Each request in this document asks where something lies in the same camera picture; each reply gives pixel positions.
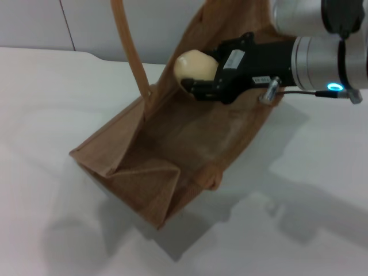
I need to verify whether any brown jute handbag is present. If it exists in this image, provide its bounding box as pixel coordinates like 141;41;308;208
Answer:
68;0;286;231

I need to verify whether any round egg yolk pastry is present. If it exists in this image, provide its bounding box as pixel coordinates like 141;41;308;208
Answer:
173;49;219;92

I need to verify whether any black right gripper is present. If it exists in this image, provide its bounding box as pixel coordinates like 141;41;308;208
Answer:
180;32;297;105

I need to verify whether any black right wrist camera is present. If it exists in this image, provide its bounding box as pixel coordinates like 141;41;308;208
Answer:
320;0;364;40

